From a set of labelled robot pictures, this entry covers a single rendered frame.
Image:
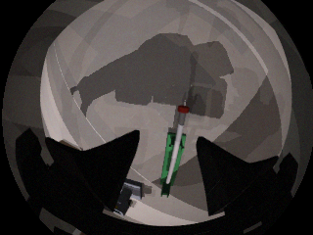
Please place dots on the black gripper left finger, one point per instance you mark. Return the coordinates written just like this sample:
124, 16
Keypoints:
102, 169

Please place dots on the grey pin with red head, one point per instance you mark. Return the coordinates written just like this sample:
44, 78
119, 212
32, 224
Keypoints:
183, 110

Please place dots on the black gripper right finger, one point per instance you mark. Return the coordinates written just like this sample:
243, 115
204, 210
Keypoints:
226, 177

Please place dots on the green u-shaped bracket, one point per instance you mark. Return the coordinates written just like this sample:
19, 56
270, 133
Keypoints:
167, 162

